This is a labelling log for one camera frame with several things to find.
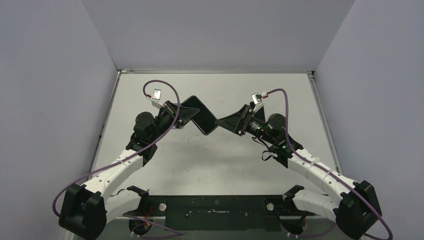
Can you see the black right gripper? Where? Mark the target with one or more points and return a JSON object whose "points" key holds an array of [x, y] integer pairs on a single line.
{"points": [[243, 119]]}

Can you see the purple phone black screen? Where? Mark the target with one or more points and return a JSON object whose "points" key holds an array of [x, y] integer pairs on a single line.
{"points": [[259, 111]]}

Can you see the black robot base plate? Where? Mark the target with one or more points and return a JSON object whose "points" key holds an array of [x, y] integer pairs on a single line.
{"points": [[222, 212]]}

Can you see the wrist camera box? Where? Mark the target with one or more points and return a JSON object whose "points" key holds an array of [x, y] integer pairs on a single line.
{"points": [[155, 98], [257, 102]]}

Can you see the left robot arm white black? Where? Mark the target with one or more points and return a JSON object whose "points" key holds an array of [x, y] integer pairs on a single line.
{"points": [[87, 208]]}

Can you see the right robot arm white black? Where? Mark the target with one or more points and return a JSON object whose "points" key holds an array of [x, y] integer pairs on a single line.
{"points": [[352, 205]]}

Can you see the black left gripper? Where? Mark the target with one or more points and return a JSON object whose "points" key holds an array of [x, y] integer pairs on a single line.
{"points": [[184, 114]]}

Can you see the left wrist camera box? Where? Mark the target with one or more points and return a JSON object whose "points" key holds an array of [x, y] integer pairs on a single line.
{"points": [[155, 98]]}

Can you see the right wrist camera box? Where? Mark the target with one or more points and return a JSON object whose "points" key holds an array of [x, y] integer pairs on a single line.
{"points": [[257, 102]]}

